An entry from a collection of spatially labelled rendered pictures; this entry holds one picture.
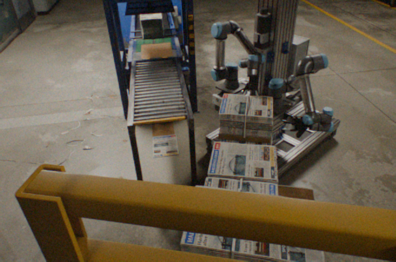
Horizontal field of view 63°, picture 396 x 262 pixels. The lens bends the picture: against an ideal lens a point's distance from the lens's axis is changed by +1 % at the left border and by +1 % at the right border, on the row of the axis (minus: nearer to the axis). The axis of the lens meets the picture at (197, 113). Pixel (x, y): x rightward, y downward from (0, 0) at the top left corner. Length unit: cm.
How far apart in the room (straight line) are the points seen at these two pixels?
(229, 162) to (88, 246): 117
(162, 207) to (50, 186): 22
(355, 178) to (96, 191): 312
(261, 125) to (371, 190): 154
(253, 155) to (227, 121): 48
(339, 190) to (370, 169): 49
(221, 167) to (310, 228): 127
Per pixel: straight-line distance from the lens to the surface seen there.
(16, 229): 332
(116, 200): 60
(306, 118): 239
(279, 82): 272
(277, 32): 278
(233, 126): 230
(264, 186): 172
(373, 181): 358
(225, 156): 186
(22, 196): 67
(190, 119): 267
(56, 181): 67
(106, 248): 79
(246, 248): 120
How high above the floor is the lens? 227
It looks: 33 degrees down
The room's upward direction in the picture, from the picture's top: 2 degrees counter-clockwise
